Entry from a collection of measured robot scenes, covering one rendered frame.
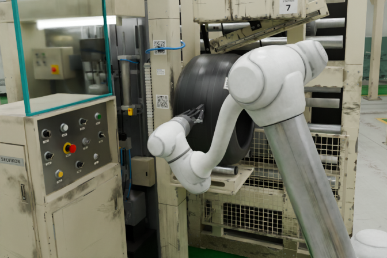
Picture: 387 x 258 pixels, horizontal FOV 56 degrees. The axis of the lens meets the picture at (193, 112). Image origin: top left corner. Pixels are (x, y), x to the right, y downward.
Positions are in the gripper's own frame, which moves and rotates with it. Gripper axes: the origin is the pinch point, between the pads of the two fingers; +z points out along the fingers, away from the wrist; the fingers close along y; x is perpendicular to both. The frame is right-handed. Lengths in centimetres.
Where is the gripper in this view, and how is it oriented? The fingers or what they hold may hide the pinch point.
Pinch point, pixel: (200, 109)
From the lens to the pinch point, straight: 164.1
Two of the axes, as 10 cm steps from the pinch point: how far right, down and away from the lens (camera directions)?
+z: 3.9, -3.3, 8.6
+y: -9.2, -0.5, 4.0
